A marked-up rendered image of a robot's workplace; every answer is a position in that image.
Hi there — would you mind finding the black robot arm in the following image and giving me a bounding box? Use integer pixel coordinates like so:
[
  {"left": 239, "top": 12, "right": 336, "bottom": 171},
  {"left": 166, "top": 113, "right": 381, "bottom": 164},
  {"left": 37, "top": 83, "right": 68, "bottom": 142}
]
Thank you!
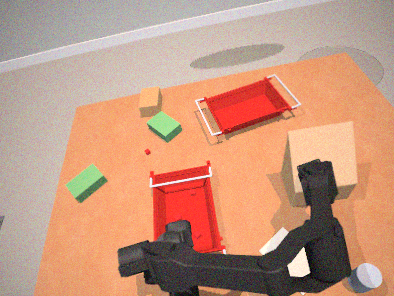
[{"left": 117, "top": 159, "right": 351, "bottom": 296}]

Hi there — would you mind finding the light green rectangular block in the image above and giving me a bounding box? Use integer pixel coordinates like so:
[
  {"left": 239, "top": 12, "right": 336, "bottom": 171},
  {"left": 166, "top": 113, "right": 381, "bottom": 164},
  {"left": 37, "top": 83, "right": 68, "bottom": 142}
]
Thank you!
[
  {"left": 65, "top": 164, "right": 108, "bottom": 203},
  {"left": 146, "top": 111, "right": 183, "bottom": 143}
]

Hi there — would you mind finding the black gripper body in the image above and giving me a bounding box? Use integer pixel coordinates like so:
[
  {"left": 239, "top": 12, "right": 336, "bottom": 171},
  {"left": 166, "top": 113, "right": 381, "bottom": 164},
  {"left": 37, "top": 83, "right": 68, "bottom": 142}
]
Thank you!
[{"left": 165, "top": 220, "right": 199, "bottom": 296}]

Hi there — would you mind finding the grey cylinder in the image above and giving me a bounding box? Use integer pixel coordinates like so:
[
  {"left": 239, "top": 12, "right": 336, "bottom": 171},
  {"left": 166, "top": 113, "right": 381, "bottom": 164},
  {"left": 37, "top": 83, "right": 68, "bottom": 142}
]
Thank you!
[{"left": 348, "top": 263, "right": 382, "bottom": 293}]

